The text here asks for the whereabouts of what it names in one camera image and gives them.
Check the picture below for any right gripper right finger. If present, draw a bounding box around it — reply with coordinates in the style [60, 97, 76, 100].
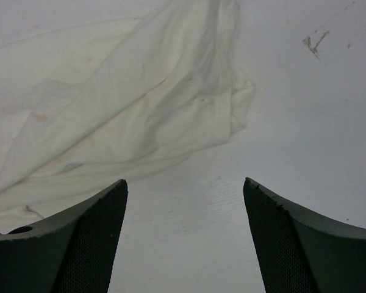
[243, 178, 366, 292]

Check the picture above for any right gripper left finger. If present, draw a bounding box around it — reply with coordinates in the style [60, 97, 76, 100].
[0, 180, 128, 292]

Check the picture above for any white t shirt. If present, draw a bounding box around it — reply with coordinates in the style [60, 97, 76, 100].
[0, 1, 253, 233]

